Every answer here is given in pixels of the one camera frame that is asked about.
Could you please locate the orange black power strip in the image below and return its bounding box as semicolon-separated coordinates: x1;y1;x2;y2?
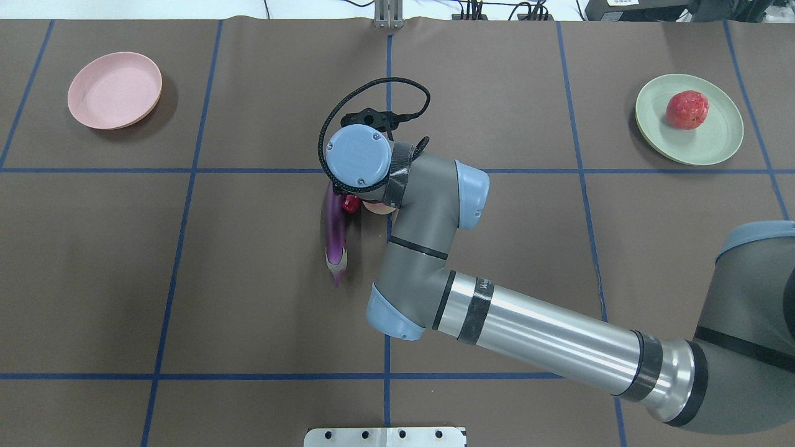
451;1;554;22

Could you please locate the yellow pink peach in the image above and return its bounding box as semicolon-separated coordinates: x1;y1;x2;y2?
361;202;397;215

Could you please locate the purple eggplant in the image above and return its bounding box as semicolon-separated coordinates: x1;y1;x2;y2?
321;181;348;287

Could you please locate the aluminium frame post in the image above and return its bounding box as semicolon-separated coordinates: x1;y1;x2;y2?
374;0;405;29

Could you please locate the pink plate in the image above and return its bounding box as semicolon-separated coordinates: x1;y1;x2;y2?
67;52;163;130

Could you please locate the red chili pepper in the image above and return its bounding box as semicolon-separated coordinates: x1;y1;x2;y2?
342;194;361;214

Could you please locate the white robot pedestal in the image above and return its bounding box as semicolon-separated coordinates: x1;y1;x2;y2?
303;425;468;446

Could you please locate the green plate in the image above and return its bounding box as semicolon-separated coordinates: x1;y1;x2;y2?
634;74;745;166

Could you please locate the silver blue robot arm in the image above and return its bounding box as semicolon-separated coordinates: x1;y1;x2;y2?
319;124;793;435

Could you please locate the black power adapter box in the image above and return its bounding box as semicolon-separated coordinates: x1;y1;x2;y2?
584;1;693;22

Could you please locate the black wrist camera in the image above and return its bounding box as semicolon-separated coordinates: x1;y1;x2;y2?
340;108;408;133

